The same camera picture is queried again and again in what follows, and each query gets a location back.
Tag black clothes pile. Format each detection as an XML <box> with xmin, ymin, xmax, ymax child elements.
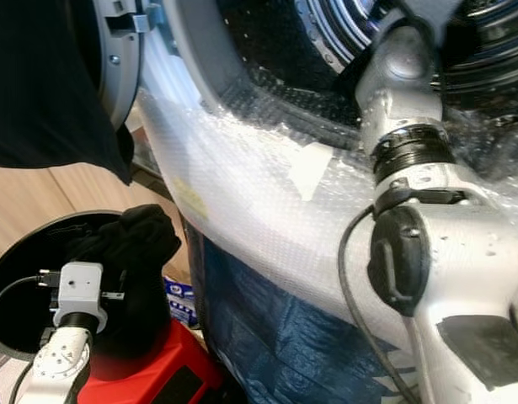
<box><xmin>61</xmin><ymin>204</ymin><xmax>182</xmax><ymax>359</ymax></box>

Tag white washing machine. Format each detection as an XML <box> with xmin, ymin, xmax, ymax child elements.
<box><xmin>94</xmin><ymin>0</ymin><xmax>518</xmax><ymax>404</ymax></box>

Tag wooden cabinet panel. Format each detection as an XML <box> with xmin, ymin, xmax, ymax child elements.
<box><xmin>0</xmin><ymin>164</ymin><xmax>184</xmax><ymax>279</ymax></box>

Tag black round bucket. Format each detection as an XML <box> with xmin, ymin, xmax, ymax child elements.
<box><xmin>0</xmin><ymin>210</ymin><xmax>184</xmax><ymax>361</ymax></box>

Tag black hanging cloth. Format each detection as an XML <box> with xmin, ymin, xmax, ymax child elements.
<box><xmin>0</xmin><ymin>0</ymin><xmax>135</xmax><ymax>186</ymax></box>

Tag round washer door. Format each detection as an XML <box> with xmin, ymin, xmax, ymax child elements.
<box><xmin>90</xmin><ymin>0</ymin><xmax>157</xmax><ymax>131</ymax></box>

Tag yellow sticker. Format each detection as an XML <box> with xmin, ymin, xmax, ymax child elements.
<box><xmin>173</xmin><ymin>177</ymin><xmax>211</xmax><ymax>223</ymax></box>

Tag blue white package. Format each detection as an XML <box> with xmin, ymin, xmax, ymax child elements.
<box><xmin>164</xmin><ymin>278</ymin><xmax>199</xmax><ymax>329</ymax></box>

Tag grey rubber door gasket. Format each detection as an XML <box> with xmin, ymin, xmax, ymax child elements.
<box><xmin>162</xmin><ymin>0</ymin><xmax>251</xmax><ymax>114</ymax></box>

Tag clear bubble wrap sheet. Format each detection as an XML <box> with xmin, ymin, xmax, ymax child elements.
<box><xmin>136</xmin><ymin>76</ymin><xmax>518</xmax><ymax>371</ymax></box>

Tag white tape piece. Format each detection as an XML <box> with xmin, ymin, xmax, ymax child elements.
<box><xmin>288</xmin><ymin>141</ymin><xmax>335</xmax><ymax>201</ymax></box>

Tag perforated steel washer drum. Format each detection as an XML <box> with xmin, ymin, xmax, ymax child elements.
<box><xmin>292</xmin><ymin>0</ymin><xmax>518</xmax><ymax>110</ymax></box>

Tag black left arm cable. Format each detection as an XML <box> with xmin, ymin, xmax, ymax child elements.
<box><xmin>0</xmin><ymin>269</ymin><xmax>59</xmax><ymax>338</ymax></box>

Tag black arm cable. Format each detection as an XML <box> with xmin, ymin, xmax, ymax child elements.
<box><xmin>336</xmin><ymin>205</ymin><xmax>424</xmax><ymax>404</ymax></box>
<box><xmin>0</xmin><ymin>269</ymin><xmax>59</xmax><ymax>338</ymax></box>

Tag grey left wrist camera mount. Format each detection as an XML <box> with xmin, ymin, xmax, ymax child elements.
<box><xmin>52</xmin><ymin>261</ymin><xmax>109</xmax><ymax>333</ymax></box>

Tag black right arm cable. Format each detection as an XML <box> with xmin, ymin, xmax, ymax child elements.
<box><xmin>336</xmin><ymin>205</ymin><xmax>424</xmax><ymax>404</ymax></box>

